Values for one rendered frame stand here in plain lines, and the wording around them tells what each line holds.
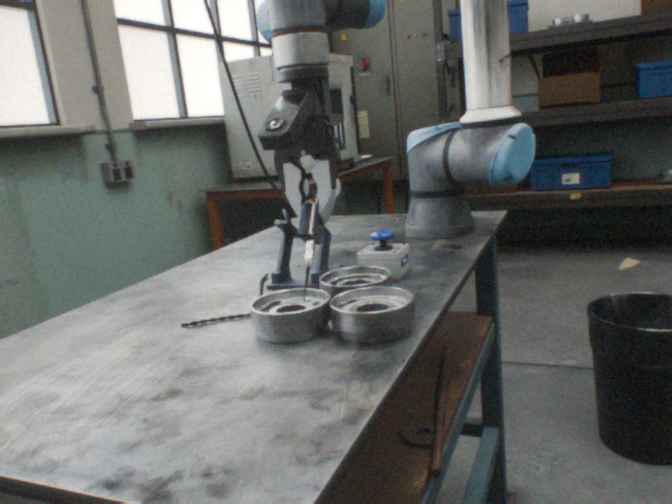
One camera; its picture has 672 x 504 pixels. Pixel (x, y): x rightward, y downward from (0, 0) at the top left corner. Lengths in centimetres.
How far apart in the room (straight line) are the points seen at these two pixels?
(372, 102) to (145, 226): 241
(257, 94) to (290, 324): 252
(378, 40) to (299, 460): 434
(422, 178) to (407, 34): 345
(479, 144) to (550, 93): 302
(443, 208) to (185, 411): 77
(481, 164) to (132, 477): 84
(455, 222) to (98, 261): 179
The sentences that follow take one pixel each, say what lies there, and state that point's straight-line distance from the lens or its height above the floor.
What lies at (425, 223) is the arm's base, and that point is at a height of 83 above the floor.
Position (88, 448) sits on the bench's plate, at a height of 80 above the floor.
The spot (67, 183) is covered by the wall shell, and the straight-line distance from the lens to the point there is 257.
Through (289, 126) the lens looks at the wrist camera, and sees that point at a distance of 73.
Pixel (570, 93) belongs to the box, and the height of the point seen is 109.
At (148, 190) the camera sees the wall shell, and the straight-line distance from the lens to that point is 290.
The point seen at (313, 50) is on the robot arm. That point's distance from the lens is 79.
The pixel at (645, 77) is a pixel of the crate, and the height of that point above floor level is 114.
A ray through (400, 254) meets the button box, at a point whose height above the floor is 84.
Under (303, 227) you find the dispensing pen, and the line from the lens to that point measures 79.
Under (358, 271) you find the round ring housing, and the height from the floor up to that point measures 83.
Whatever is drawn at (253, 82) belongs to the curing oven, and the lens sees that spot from 316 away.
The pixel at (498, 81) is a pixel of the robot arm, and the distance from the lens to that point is 114.
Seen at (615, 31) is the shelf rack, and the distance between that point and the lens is 410.
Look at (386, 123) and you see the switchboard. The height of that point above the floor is 101.
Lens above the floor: 106
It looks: 12 degrees down
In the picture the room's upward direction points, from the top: 6 degrees counter-clockwise
